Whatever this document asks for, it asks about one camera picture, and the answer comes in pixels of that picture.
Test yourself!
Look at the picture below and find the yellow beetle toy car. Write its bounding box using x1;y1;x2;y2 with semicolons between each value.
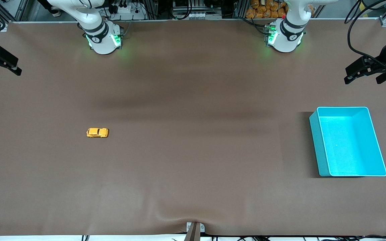
86;128;109;139

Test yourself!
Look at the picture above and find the cyan plastic bin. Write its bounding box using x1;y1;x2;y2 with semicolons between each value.
309;106;386;177

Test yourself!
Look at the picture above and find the pile of orange items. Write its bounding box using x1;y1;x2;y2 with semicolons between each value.
245;0;289;19

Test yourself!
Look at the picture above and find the white power strip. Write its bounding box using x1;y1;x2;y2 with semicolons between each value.
111;3;147;21

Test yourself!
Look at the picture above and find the white terminal block row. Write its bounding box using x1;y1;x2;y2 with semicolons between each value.
176;11;222;20

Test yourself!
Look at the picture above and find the brown table mat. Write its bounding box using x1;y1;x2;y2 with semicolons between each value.
0;19;386;237

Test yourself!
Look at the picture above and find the black cable to left gripper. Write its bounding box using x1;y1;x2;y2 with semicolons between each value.
345;0;386;67

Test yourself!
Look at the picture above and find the metal table clamp bracket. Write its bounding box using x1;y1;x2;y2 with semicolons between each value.
184;221;206;241

